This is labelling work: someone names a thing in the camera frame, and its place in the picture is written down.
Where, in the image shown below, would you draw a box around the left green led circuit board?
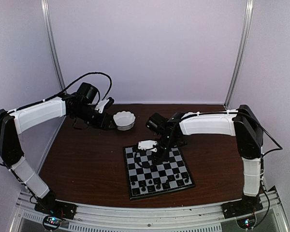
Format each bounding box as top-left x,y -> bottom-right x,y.
42,216 -> 62,228

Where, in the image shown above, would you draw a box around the white scalloped ceramic bowl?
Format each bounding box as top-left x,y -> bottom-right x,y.
113,111 -> 136,131

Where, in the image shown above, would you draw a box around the right green led circuit board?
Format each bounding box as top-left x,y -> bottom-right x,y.
237,217 -> 256,229

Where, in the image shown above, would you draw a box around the aluminium front rail frame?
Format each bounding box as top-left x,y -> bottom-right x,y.
7,190 -> 290,232

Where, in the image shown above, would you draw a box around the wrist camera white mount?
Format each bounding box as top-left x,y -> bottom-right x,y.
137,140 -> 158,152
95,97 -> 114,114

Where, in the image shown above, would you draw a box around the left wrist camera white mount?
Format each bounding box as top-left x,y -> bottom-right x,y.
95,97 -> 114,114

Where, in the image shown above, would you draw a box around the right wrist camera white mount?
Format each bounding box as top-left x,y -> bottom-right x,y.
137,140 -> 158,152

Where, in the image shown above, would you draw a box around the left black braided cable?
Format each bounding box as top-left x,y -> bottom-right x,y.
42,72 -> 113,102

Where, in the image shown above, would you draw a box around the aluminium corner post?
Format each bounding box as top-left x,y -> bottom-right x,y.
41,0 -> 71,108
224,0 -> 254,109

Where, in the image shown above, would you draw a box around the folding black silver chessboard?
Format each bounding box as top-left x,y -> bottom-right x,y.
123,146 -> 195,201

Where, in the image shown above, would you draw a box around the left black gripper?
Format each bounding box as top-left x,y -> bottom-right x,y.
72,104 -> 117,131

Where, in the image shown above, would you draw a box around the green led circuit board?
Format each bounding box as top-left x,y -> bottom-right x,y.
42,216 -> 62,228
237,217 -> 256,229

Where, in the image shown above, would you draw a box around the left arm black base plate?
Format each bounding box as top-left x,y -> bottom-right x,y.
34,200 -> 77,219

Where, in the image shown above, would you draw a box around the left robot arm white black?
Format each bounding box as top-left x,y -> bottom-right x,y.
0,83 -> 117,215

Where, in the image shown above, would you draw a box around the right aluminium corner post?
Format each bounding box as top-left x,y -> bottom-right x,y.
224,0 -> 254,109

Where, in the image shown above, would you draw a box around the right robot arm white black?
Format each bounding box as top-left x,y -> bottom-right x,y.
137,104 -> 283,214

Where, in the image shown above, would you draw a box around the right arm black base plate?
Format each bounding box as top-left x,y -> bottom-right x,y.
221,200 -> 263,219

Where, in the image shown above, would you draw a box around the left aluminium corner post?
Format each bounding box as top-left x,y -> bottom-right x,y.
41,0 -> 71,108

